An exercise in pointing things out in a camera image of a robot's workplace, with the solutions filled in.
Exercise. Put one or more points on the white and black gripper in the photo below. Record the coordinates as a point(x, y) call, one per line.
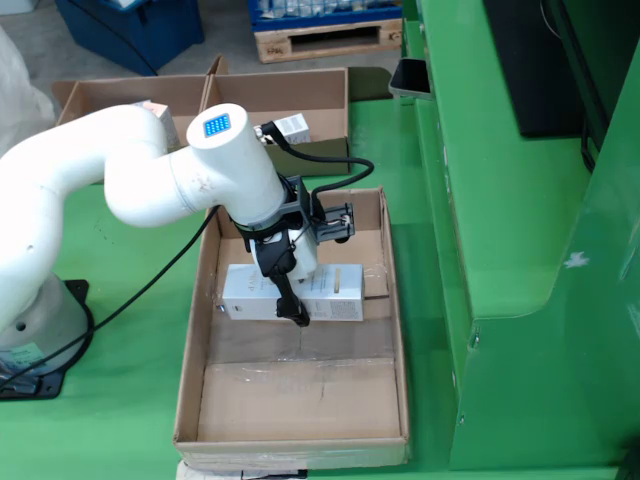
point(295, 255)

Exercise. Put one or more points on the long white serum box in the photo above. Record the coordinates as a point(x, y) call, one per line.
point(340, 300)

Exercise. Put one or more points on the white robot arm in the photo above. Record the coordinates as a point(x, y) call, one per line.
point(75, 150)

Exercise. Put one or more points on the large shallow cardboard tray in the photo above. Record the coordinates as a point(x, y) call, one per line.
point(300, 400)

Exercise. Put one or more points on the cardboard box with olive flap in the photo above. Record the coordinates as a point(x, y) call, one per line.
point(300, 95)

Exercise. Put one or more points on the open brown cardboard box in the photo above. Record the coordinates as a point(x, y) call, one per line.
point(110, 95)

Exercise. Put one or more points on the green metal machine housing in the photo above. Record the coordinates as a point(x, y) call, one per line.
point(525, 250)

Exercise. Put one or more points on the wooden pallet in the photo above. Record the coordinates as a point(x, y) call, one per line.
point(272, 50)

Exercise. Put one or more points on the smartphone with dark screen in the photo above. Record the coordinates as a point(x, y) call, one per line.
point(410, 77)

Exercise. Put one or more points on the blue crate with goods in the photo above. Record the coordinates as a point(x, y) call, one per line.
point(260, 22)

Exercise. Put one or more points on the dark blue plastic bin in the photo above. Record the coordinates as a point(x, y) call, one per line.
point(150, 40)

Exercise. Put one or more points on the person in white shirt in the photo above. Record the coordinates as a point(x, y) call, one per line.
point(20, 100)

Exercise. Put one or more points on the flat monitor panel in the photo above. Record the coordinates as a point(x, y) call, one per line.
point(540, 75)

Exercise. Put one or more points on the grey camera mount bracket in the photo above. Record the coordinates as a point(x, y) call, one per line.
point(335, 225)

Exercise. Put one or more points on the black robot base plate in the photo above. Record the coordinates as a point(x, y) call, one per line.
point(50, 387)

